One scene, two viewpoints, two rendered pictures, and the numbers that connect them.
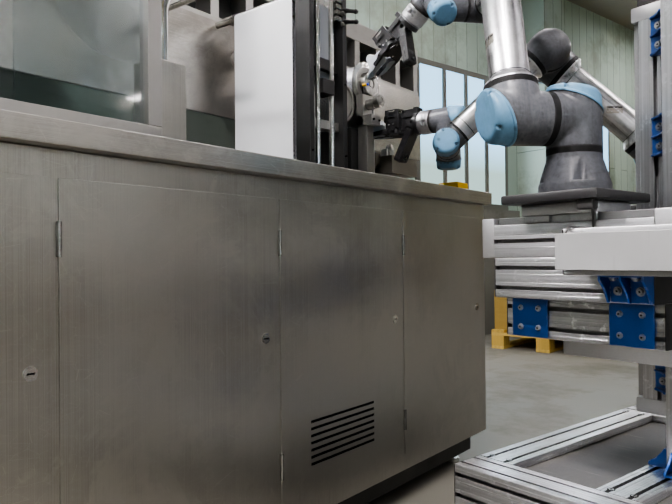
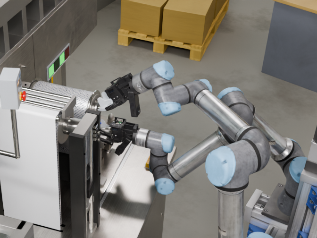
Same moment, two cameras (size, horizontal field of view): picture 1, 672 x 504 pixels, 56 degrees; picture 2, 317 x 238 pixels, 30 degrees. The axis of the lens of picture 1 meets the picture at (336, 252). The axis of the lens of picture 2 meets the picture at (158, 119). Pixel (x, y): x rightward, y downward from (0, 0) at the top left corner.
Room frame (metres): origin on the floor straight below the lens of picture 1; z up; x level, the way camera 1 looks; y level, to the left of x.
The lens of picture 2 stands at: (0.19, 0.48, 2.60)
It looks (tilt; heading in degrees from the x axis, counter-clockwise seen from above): 35 degrees down; 335
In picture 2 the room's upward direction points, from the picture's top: 4 degrees clockwise
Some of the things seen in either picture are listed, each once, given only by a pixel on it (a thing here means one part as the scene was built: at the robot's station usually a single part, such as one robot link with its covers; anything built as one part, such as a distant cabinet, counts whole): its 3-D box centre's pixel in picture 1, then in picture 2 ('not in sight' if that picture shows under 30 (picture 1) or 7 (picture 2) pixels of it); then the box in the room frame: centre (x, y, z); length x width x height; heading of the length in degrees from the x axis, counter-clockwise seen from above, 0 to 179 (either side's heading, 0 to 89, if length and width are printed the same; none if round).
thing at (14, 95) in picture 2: not in sight; (13, 88); (1.65, 0.26, 1.66); 0.07 x 0.07 x 0.10; 69
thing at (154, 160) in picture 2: (448, 150); (159, 163); (1.93, -0.34, 1.01); 0.11 x 0.08 x 0.11; 167
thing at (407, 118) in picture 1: (404, 123); (123, 131); (2.04, -0.23, 1.12); 0.12 x 0.08 x 0.09; 52
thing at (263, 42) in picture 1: (257, 98); (20, 165); (1.90, 0.23, 1.17); 0.34 x 0.05 x 0.54; 52
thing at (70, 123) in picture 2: not in sight; (73, 126); (1.85, 0.04, 1.33); 0.06 x 0.06 x 0.06; 52
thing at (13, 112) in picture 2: not in sight; (14, 130); (1.65, 0.27, 1.51); 0.02 x 0.02 x 0.20
